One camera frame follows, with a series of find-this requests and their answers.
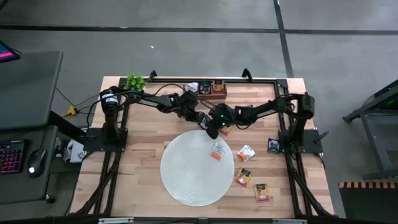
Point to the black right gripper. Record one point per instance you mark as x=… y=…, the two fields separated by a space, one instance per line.
x=224 y=115

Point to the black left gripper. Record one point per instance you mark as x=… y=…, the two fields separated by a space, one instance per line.
x=188 y=105

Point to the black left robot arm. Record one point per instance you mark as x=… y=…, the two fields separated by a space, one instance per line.
x=146 y=102

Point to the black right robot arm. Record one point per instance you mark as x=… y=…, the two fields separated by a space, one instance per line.
x=270 y=110

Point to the brown wooden compartment tray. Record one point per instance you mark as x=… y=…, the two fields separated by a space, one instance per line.
x=205 y=96

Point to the white round woven placemat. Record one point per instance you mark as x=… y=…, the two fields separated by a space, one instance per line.
x=192 y=174

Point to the green plant in white pot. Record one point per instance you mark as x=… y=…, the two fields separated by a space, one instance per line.
x=135 y=82

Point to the white cardboard box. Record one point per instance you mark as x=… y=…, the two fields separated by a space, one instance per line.
x=76 y=154

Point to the yellow power plug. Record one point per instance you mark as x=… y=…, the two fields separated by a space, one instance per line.
x=71 y=111

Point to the dark grey metal cart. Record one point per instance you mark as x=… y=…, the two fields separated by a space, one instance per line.
x=373 y=137

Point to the black computer mouse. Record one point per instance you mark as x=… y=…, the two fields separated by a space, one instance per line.
x=36 y=163

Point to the dark panel with striped edge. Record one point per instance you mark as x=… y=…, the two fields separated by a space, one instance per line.
x=367 y=202

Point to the black round knob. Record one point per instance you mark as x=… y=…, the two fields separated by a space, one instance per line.
x=50 y=198

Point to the dark grey desk surface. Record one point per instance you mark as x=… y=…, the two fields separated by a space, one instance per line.
x=28 y=90

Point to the backlit computer keyboard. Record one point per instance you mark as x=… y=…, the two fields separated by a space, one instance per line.
x=11 y=157

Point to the small display screen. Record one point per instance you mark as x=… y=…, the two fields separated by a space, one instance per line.
x=6 y=53

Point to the black aluminium table frame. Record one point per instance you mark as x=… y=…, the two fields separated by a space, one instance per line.
x=258 y=81

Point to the silver aluminium bracket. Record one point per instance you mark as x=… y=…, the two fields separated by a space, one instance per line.
x=289 y=221
x=115 y=220

